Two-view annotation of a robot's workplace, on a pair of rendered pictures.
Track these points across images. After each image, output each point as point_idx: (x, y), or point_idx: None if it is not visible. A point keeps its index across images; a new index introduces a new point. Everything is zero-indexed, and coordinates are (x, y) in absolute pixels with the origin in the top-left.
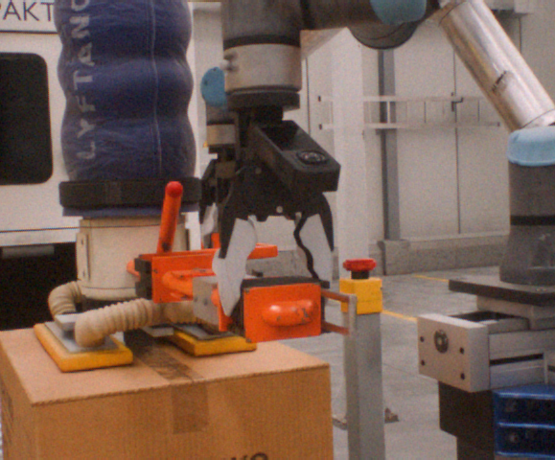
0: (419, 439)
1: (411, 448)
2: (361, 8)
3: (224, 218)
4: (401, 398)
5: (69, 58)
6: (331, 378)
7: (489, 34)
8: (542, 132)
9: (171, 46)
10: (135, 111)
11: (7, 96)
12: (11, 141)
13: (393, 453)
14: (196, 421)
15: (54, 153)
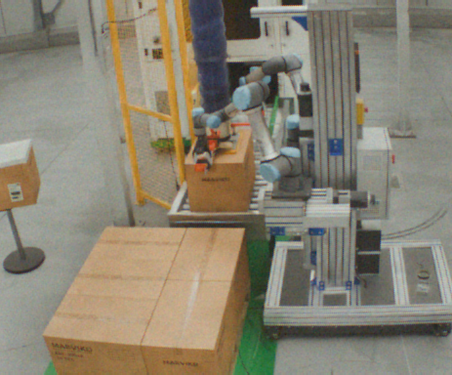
0: (414, 148)
1: (406, 152)
2: (207, 127)
3: (192, 152)
4: (430, 125)
5: (199, 86)
6: (413, 106)
7: (296, 85)
8: (289, 120)
9: (219, 86)
10: (211, 101)
11: (243, 9)
12: (245, 24)
13: (396, 153)
14: (214, 170)
15: (261, 28)
